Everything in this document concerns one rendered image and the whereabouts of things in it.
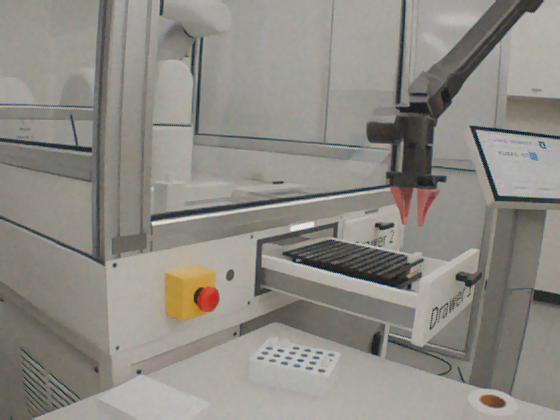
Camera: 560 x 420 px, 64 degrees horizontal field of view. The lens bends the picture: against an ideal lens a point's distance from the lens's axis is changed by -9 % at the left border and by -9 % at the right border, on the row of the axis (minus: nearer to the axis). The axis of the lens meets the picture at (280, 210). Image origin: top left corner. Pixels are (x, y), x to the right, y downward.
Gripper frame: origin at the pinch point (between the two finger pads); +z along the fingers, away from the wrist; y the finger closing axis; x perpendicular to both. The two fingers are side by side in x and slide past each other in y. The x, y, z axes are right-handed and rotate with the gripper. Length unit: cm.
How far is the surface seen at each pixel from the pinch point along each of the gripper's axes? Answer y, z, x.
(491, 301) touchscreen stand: -6, 40, 98
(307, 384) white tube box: 0.5, 21.1, -32.5
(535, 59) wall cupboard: -38, -97, 317
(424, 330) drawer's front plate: 11.2, 14.2, -17.1
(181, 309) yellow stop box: -17.7, 12.4, -40.7
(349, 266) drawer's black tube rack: -6.8, 8.1, -11.1
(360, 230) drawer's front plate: -21.6, 6.5, 18.3
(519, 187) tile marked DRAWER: 3, -5, 83
